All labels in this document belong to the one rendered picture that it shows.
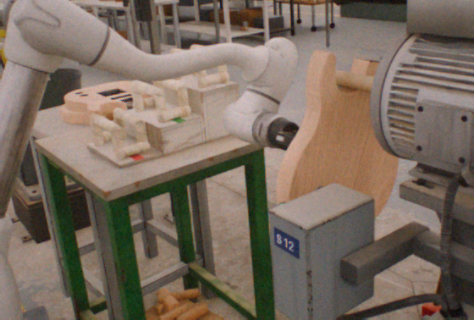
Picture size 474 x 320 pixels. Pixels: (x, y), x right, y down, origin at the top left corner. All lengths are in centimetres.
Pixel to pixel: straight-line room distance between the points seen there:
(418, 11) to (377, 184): 50
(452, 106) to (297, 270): 36
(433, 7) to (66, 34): 72
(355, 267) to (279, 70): 69
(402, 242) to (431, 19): 38
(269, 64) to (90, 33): 48
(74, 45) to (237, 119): 48
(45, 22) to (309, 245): 70
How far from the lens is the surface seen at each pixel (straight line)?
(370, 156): 131
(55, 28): 124
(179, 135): 180
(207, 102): 183
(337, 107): 119
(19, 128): 143
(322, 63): 114
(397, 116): 100
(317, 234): 91
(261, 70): 147
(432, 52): 100
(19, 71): 141
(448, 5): 97
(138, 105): 194
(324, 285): 97
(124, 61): 130
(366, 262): 97
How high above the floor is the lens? 155
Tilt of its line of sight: 20 degrees down
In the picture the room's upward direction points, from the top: 5 degrees counter-clockwise
